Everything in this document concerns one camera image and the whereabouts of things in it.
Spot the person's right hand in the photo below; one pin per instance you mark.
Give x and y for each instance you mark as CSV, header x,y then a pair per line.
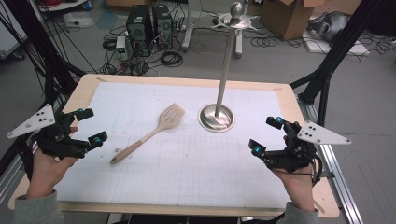
x,y
299,186

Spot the black computer tower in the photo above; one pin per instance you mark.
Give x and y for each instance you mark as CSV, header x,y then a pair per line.
x,y
162,28
138,31

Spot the small white and green device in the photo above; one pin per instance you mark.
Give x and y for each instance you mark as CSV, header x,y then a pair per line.
x,y
120,45

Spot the metal utensil stand with hooks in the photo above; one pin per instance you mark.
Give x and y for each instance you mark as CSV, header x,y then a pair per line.
x,y
224,71

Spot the white flat board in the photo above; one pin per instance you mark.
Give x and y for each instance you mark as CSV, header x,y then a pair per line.
x,y
355,49

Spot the black rail bracket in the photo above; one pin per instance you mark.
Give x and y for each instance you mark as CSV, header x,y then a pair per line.
x,y
328,174

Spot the wooden slotted spatula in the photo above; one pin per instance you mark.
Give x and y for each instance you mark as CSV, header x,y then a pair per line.
x,y
166,123

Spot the white metal stand leg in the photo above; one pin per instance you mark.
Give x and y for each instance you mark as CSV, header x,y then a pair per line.
x,y
187,34
238,46

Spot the grey bundled cover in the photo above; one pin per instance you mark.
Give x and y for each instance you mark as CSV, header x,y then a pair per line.
x,y
333,25

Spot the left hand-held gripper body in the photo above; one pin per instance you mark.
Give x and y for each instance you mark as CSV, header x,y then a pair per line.
x,y
59,140

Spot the white grid mat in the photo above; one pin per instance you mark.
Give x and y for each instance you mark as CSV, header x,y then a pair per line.
x,y
186,174

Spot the large cardboard box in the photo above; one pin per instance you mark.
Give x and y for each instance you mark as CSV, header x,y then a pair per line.
x,y
286,18

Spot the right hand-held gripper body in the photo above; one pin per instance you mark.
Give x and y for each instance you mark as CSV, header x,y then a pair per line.
x,y
299,155

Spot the round white table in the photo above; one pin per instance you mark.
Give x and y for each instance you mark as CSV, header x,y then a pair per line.
x,y
62,5

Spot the white cabinet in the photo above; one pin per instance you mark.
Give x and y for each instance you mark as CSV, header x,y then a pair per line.
x,y
9,37

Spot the person's left hand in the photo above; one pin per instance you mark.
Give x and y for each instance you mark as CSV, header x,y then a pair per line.
x,y
46,174

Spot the clear plastic bag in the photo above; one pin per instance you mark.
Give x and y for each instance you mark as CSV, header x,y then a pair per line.
x,y
77,20

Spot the aluminium rail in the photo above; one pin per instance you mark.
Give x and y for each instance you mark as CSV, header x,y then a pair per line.
x,y
9,183
339,186

